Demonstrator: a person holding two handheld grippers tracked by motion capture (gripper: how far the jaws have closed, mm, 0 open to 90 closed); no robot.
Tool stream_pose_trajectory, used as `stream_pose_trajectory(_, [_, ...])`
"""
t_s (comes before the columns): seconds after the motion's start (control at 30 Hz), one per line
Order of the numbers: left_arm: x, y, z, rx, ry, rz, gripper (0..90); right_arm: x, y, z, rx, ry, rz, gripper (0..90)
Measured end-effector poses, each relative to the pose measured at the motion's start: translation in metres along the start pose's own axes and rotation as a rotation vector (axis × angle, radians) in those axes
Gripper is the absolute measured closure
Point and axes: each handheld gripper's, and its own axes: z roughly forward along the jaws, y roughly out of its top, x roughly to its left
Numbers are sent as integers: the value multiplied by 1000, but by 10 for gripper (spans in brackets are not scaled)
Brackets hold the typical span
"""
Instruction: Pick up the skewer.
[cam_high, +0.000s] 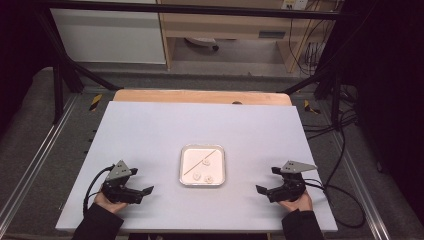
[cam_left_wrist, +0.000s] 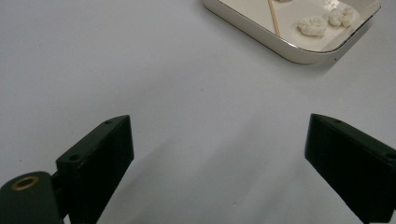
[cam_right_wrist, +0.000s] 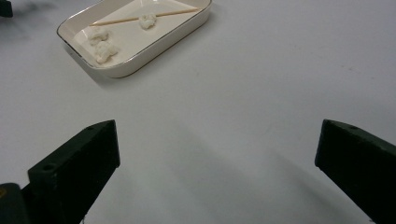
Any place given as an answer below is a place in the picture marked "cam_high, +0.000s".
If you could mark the square metal tray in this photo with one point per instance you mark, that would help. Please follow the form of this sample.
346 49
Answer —
190 156

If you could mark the white table board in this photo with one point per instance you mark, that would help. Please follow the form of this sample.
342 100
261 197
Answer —
150 126

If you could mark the aluminium floor rail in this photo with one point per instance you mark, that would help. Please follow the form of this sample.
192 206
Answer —
360 186
36 156

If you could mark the yellow black floor tape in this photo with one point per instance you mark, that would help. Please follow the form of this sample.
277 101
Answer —
95 102
310 107

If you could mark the person's right hand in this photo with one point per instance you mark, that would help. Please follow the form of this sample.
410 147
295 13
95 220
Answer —
298 205

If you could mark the dark curtain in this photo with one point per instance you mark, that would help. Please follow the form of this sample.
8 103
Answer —
393 83
20 50

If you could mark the black metal frame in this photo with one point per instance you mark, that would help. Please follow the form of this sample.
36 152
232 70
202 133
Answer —
200 10

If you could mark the white power strip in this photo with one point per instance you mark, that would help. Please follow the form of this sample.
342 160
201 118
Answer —
295 4

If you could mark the office chair base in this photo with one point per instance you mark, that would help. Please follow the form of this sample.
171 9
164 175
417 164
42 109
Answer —
201 41

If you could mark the wooden table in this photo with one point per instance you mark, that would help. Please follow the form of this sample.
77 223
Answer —
200 96

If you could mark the light wooden desk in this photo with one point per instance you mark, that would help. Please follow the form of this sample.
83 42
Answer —
226 25

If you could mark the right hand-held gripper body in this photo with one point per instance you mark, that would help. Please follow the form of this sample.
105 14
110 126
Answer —
288 191

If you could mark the pale food slice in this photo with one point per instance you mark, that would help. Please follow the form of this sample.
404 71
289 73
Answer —
196 176
208 179
206 162

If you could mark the person's left hand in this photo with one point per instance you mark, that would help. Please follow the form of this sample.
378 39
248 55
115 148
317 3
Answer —
110 206

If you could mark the white cabinet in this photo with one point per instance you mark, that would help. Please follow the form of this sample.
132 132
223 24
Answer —
106 36

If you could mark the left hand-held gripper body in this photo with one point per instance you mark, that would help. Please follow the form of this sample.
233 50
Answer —
116 193

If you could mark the thin wooden skewer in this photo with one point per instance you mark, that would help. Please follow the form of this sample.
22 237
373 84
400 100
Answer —
196 164

